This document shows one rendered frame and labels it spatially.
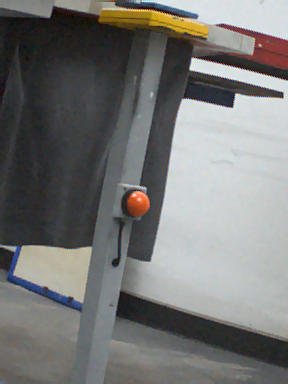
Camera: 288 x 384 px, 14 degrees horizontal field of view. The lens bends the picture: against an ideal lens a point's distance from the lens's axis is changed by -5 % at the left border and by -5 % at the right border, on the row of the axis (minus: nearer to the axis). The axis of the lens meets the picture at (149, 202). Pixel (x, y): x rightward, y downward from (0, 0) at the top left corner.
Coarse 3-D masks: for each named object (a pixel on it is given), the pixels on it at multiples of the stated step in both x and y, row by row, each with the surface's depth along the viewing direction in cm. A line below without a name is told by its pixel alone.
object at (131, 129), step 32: (160, 32) 189; (192, 32) 187; (128, 64) 190; (160, 64) 190; (128, 96) 190; (128, 128) 189; (128, 160) 189; (96, 224) 192; (128, 224) 191; (96, 256) 191; (96, 288) 190; (96, 320) 190; (96, 352) 191
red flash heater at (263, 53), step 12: (216, 24) 325; (252, 36) 320; (264, 36) 321; (264, 48) 321; (276, 48) 322; (216, 60) 363; (228, 60) 361; (240, 60) 350; (252, 60) 321; (264, 60) 322; (276, 60) 323; (264, 72) 362; (276, 72) 349
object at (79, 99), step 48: (48, 48) 209; (96, 48) 216; (192, 48) 231; (0, 96) 205; (48, 96) 212; (96, 96) 220; (0, 144) 207; (48, 144) 215; (96, 144) 222; (0, 192) 209; (48, 192) 216; (96, 192) 225; (0, 240) 212; (48, 240) 217; (144, 240) 232
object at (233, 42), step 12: (60, 0) 198; (72, 0) 200; (84, 0) 201; (84, 12) 202; (96, 12) 204; (204, 24) 221; (216, 36) 223; (228, 36) 225; (240, 36) 227; (204, 48) 239; (228, 48) 227; (240, 48) 228; (252, 48) 230
